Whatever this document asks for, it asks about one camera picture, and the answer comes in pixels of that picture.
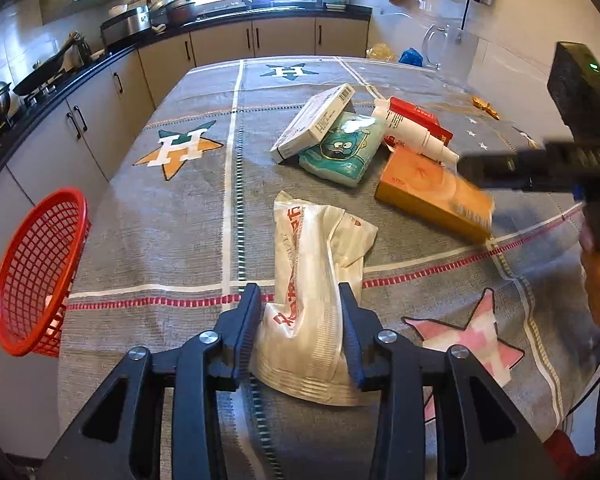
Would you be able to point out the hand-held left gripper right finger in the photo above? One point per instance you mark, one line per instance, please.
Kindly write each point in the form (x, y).
(352, 340)

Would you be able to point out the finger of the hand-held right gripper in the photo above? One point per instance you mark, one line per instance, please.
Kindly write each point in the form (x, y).
(510, 167)

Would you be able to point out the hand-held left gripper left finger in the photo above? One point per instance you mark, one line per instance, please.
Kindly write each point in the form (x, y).
(245, 340)

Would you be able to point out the orange carton box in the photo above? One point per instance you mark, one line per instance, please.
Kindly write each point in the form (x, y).
(420, 185)

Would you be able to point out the white packet red print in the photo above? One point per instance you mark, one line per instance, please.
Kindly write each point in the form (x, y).
(305, 260)

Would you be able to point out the red plastic basket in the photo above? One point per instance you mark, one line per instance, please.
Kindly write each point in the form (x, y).
(35, 270)

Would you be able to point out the orange peel pieces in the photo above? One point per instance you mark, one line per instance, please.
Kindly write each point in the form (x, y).
(485, 107)

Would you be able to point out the red white box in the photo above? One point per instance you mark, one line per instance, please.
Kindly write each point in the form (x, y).
(422, 111)

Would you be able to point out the white spray bottle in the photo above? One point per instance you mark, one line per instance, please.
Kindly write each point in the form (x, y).
(410, 132)

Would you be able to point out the clear plastic pitcher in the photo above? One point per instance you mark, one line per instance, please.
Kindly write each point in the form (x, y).
(455, 50)

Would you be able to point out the blue plastic bag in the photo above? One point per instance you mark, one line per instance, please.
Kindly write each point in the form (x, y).
(411, 57)

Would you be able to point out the cartoon tissue pack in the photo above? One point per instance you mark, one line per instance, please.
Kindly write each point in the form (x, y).
(340, 152)

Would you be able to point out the yellow plastic bag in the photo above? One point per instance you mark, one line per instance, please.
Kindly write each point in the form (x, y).
(380, 51)

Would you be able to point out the white medicine box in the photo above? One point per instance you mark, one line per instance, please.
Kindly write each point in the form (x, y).
(310, 120)

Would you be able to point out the black countertop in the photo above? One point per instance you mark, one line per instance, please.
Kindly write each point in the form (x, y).
(300, 11)

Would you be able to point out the grey base cabinets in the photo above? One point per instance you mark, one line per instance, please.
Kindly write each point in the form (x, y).
(130, 80)

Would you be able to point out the steel faucet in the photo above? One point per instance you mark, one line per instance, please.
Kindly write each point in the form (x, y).
(246, 2)

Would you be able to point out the black gas stove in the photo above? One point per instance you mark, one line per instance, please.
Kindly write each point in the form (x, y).
(37, 92)

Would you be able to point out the black frying pan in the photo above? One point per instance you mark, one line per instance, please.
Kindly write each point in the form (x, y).
(40, 77)

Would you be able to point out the brown pot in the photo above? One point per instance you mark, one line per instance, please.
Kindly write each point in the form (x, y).
(180, 10)

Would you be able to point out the steel electric cooker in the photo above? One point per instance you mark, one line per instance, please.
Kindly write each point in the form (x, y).
(125, 25)

